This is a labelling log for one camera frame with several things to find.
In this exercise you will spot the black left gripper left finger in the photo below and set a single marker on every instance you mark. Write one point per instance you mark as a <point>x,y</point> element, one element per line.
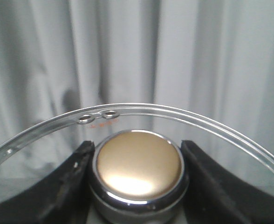
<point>62,197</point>

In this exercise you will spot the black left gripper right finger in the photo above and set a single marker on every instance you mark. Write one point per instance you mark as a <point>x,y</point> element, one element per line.
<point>216,196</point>

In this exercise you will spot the white pleated curtain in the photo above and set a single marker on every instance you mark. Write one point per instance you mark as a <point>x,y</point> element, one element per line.
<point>211,57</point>

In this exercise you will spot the glass pot lid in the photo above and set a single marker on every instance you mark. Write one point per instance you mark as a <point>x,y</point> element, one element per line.
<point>137,174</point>

